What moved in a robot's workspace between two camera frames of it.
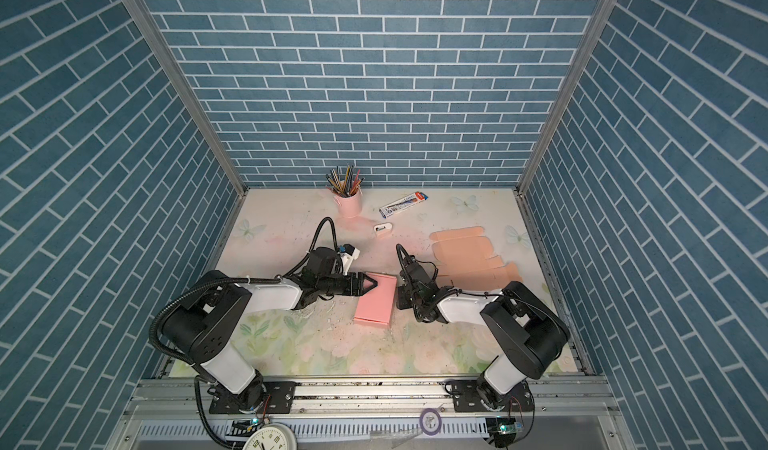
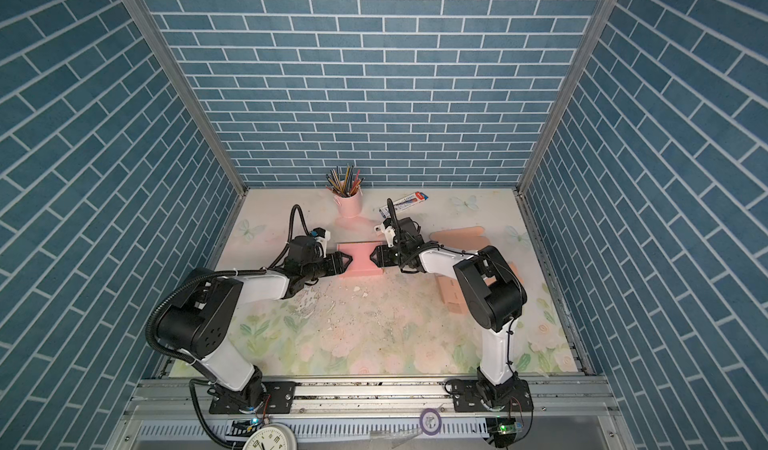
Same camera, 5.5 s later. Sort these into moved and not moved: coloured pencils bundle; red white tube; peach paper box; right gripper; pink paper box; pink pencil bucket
Moved: pink paper box; right gripper
Not moved: red white tube; coloured pencils bundle; peach paper box; pink pencil bucket
